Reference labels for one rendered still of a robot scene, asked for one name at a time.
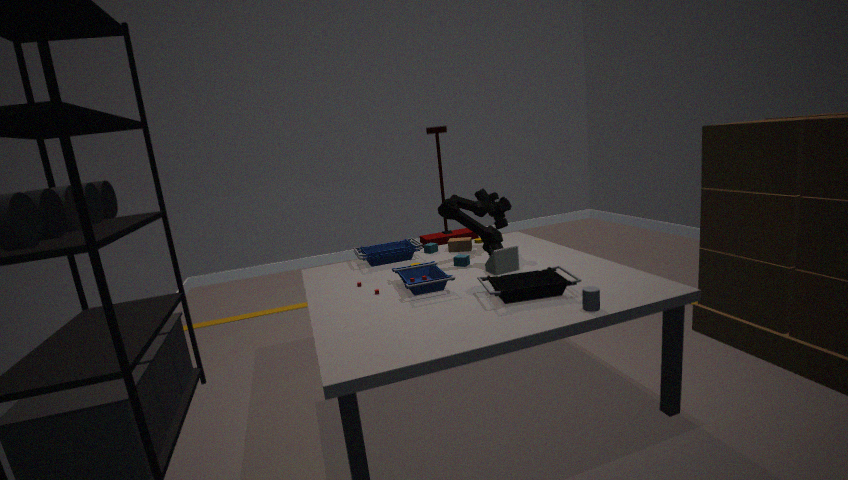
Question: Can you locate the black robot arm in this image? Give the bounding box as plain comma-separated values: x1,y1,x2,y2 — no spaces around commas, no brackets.
438,188,512,256

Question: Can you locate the blue plastic tray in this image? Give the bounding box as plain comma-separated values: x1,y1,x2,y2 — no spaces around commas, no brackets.
392,261,453,296

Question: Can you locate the grey cylinder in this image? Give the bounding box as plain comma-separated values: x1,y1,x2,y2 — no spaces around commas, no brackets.
582,286,600,312

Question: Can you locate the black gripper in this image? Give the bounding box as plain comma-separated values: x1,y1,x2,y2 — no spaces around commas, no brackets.
489,192,508,229

